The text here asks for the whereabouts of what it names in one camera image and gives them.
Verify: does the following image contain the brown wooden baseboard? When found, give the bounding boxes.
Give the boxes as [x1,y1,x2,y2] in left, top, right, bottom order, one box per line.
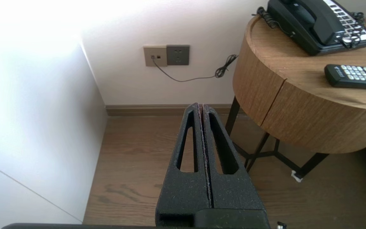
[106,104,245,116]

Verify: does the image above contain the black metal table legs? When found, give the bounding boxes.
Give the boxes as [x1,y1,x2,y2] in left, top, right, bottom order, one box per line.
[225,96,329,178]

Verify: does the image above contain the black telephone base white keypad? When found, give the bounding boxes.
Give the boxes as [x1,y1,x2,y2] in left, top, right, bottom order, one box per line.
[267,0,366,56]

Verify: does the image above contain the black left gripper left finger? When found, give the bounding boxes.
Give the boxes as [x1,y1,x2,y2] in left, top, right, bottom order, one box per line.
[155,102,214,227]

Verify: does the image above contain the thin black telephone cable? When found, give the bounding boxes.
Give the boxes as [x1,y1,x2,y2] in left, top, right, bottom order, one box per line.
[151,54,238,82]

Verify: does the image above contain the round wooden side table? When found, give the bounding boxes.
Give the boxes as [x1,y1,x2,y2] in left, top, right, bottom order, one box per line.
[233,14,366,155]
[261,79,366,155]

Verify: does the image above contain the black telephone handset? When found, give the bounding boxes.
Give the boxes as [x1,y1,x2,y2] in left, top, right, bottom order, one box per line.
[280,0,345,45]

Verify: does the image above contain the dark grey power socket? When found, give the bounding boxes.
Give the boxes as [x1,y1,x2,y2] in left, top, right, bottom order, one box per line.
[166,45,190,66]

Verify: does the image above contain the black TV remote control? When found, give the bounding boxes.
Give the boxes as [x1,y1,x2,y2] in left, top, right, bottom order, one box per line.
[324,64,366,90]

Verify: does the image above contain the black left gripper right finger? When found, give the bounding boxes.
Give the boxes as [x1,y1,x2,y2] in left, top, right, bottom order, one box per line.
[203,104,266,210]

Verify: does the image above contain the beige wall data socket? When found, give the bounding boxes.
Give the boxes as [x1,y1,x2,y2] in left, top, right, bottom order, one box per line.
[143,45,167,67]

